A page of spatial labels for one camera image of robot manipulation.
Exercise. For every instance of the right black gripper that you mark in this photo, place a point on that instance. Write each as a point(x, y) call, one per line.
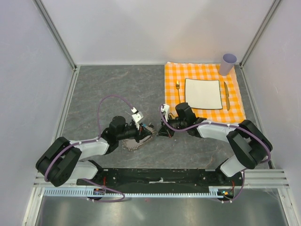
point(165, 130)

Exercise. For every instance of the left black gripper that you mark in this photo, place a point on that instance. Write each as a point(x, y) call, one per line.
point(141, 132)

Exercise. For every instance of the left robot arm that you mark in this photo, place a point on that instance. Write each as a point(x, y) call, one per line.
point(64, 159)

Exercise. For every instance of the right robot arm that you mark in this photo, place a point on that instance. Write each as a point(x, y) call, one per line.
point(249, 145)

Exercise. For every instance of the white square plate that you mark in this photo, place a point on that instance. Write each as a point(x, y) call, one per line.
point(203, 94)

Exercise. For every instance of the orange checkered cloth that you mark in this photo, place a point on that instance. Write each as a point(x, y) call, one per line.
point(182, 71)

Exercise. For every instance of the gold knife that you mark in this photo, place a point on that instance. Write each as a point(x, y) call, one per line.
point(227, 94)

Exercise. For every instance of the lilac cup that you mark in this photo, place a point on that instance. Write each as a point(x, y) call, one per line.
point(228, 61)

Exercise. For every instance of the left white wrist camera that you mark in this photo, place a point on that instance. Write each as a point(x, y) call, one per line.
point(137, 116)

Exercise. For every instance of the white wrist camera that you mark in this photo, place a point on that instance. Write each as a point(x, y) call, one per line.
point(165, 110)
point(137, 116)

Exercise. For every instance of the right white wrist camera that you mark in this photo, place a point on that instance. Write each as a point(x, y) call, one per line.
point(165, 110)

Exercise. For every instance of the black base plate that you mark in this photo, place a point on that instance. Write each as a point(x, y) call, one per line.
point(158, 181)

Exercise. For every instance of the grey cable duct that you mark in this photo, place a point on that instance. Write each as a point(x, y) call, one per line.
point(93, 193)

